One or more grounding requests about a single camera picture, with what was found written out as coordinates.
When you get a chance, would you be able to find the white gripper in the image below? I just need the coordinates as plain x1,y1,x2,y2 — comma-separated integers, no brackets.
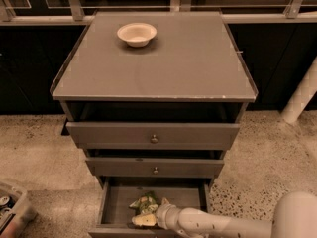
132,197,181,230

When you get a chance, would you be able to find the green jalapeno chip bag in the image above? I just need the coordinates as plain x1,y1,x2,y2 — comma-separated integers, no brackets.
129,191,159,214

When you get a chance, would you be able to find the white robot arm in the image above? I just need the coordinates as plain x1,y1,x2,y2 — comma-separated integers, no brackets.
132,191,317,238

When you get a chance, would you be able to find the brass middle drawer knob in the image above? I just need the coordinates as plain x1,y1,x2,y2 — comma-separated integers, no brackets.
153,167,159,175

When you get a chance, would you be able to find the brass drawer knob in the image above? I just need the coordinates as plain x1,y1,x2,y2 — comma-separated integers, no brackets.
151,135,159,144
153,167,159,175

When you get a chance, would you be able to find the bottom grey drawer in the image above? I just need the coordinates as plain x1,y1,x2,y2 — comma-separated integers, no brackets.
88,178,212,238

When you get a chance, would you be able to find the grey drawer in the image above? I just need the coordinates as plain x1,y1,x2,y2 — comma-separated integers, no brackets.
86,158,224,178
66,122,240,150
88,178,212,238

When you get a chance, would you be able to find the middle grey drawer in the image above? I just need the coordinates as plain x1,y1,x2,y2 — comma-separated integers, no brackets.
86,158,224,178

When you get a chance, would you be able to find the brass top drawer knob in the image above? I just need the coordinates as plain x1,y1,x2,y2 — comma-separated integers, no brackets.
151,135,159,144

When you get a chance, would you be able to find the top grey drawer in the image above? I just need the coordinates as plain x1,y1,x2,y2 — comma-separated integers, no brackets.
66,122,240,150

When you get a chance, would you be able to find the grey drawer cabinet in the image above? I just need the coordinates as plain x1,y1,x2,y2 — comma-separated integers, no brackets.
50,11,259,238

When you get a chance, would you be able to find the clear plastic storage bin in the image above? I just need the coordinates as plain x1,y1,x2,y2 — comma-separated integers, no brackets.
0,179,37,238

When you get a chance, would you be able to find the white paper bowl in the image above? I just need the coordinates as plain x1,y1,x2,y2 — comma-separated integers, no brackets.
117,23,158,48

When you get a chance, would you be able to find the metal window railing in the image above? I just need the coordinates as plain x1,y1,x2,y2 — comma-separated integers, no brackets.
0,0,317,26

